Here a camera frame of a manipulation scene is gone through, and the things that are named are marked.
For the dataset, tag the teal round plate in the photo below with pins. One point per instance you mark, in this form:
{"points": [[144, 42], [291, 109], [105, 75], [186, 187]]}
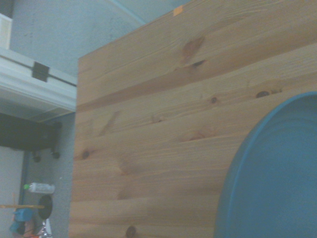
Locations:
{"points": [[272, 173]]}

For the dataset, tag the orange tape piece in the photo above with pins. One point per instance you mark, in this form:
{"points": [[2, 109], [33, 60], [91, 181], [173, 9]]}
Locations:
{"points": [[177, 11]]}

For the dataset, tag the black clip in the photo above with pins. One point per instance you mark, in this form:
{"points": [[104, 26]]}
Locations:
{"points": [[40, 71]]}

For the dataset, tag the black wheeled cart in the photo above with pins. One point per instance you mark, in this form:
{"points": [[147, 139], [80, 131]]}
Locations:
{"points": [[24, 136]]}

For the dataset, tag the clear bottle green cap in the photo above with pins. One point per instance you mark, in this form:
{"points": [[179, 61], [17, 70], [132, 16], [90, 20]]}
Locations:
{"points": [[42, 188]]}

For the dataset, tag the black round disc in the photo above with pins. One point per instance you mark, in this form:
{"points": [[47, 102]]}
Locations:
{"points": [[46, 207]]}

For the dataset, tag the thin wooden stick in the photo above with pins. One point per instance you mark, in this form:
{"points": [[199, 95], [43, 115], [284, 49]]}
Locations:
{"points": [[22, 206]]}

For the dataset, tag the blue plastic object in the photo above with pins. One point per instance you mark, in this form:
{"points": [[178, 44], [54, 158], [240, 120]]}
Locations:
{"points": [[21, 218]]}

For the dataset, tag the white box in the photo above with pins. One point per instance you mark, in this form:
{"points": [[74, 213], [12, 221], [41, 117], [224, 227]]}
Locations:
{"points": [[5, 32]]}

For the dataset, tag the white frame rail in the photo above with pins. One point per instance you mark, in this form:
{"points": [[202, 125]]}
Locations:
{"points": [[29, 95]]}

